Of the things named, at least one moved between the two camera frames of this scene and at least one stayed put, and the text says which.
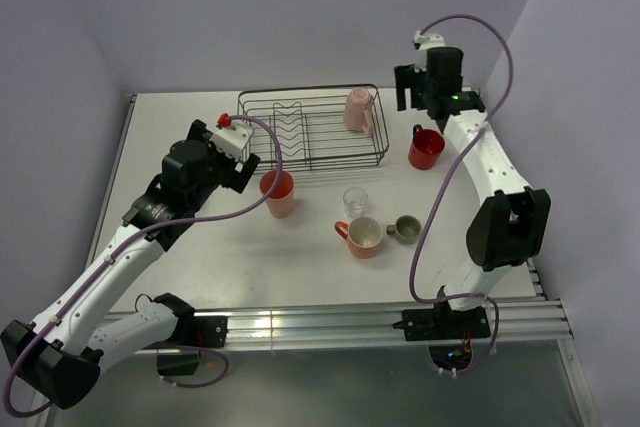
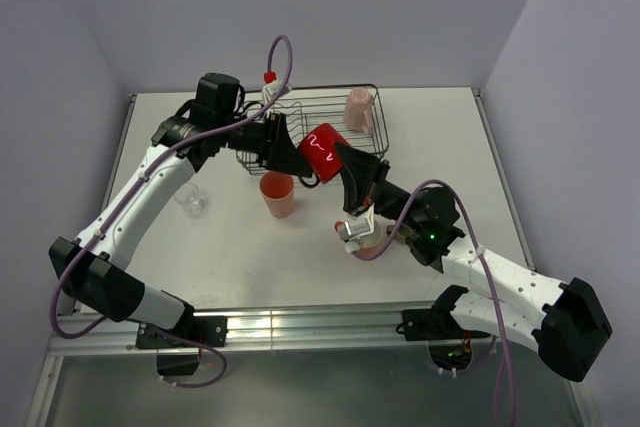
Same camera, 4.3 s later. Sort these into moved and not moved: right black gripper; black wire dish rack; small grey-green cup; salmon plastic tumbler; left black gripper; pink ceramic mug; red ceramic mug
Moved: red ceramic mug; right black gripper; left black gripper
Not moved: black wire dish rack; small grey-green cup; pink ceramic mug; salmon plastic tumbler
